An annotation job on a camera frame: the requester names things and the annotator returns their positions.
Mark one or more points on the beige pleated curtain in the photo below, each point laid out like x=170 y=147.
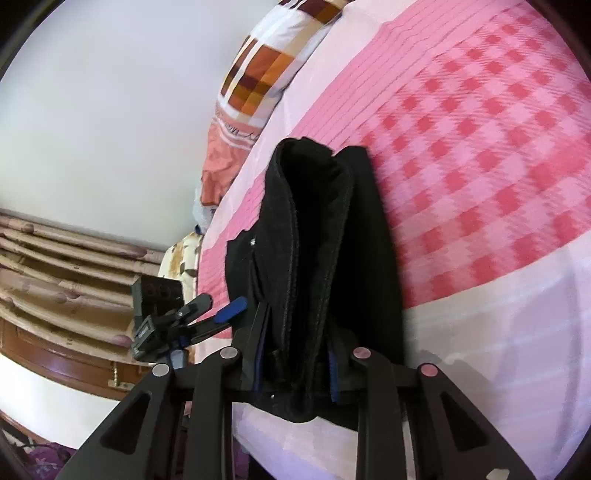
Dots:
x=55 y=277

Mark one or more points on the brown wooden furniture panel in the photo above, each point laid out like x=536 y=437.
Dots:
x=55 y=355

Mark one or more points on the brass hinge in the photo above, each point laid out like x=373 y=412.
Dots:
x=114 y=374

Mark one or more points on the pink checked bedsheet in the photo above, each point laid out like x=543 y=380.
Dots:
x=461 y=161

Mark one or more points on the black pants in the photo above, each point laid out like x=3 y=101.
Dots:
x=318 y=230

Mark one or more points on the light blue striped cloth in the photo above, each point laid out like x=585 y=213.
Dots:
x=203 y=210

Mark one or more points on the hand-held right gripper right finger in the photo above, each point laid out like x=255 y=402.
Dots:
x=333 y=378

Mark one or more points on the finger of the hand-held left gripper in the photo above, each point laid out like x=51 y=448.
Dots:
x=196 y=305
x=228 y=311

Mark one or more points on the purple floral mat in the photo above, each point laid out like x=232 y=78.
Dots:
x=37 y=461

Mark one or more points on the salmon and checked pillow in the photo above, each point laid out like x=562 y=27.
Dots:
x=258 y=69

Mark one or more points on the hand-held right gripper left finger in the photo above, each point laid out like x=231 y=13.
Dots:
x=260 y=364

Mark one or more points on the floral pillow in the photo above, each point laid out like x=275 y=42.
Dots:
x=184 y=258

